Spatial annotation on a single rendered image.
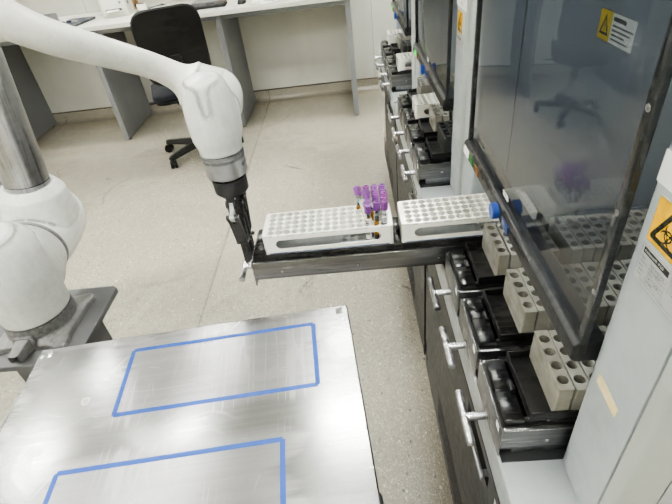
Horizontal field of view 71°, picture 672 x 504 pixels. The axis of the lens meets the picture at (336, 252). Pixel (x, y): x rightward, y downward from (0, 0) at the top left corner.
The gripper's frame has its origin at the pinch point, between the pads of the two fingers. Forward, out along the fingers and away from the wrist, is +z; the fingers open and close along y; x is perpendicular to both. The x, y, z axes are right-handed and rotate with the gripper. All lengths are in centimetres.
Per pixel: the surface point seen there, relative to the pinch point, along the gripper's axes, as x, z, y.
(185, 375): 5.1, -1.9, -38.9
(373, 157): -39, 80, 206
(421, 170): -47, 1, 34
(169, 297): 69, 80, 77
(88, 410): 20.2, -2.0, -44.8
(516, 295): -53, -8, -31
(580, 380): -57, -7, -49
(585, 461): -55, -2, -59
